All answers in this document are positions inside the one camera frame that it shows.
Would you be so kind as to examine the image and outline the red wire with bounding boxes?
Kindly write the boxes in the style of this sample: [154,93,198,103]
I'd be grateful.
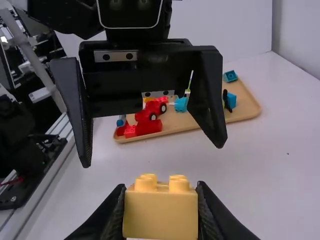
[0,174,28,188]

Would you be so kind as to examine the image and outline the light blue toy brick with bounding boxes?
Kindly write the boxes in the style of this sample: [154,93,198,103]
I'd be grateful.
[226,91,238,109]

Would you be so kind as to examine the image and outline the teal toy brick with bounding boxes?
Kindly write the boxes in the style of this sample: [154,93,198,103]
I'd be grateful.
[223,70,239,83]
[174,96,189,113]

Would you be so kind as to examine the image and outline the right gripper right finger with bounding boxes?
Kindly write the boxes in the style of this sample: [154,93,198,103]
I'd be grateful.
[196,181,256,240]

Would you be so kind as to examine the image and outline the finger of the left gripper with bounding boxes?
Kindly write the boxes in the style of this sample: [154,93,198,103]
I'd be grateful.
[187,46,228,150]

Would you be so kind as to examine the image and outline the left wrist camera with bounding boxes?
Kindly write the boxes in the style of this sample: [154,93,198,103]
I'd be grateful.
[96,0,164,30]

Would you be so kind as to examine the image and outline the tan tray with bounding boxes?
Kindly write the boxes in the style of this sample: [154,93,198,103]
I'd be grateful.
[112,72,262,145]

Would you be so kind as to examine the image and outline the silver rails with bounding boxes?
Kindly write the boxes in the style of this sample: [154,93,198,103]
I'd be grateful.
[0,109,77,240]

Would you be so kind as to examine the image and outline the small red toy brick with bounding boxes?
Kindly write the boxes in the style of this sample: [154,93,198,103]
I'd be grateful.
[123,124,138,139]

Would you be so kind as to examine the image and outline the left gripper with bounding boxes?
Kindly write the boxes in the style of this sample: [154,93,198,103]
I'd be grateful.
[48,38,194,169]

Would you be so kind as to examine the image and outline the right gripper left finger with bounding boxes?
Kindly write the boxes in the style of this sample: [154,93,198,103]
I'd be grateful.
[63,184,127,240]

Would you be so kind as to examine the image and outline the white toy brick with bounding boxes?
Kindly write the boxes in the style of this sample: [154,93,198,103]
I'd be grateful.
[185,69,195,98]

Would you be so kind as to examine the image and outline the yellow toy car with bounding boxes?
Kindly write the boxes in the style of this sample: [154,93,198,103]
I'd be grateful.
[122,172,200,240]

